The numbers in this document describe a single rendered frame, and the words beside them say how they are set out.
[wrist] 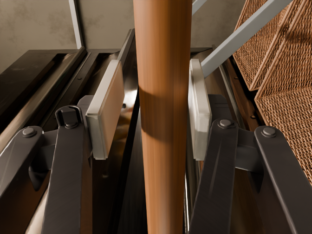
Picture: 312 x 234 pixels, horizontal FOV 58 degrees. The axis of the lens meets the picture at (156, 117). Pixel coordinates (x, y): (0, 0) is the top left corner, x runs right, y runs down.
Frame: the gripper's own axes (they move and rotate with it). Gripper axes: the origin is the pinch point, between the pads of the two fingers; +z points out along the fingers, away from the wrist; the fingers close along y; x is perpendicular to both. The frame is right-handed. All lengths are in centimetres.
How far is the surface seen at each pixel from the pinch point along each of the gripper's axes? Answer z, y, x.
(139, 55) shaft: -0.6, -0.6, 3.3
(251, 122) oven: 74, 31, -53
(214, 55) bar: 36.9, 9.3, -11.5
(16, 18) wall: 361, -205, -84
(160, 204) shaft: -1.4, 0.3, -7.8
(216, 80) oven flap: 107, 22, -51
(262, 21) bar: 36.8, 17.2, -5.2
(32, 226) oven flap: 28, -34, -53
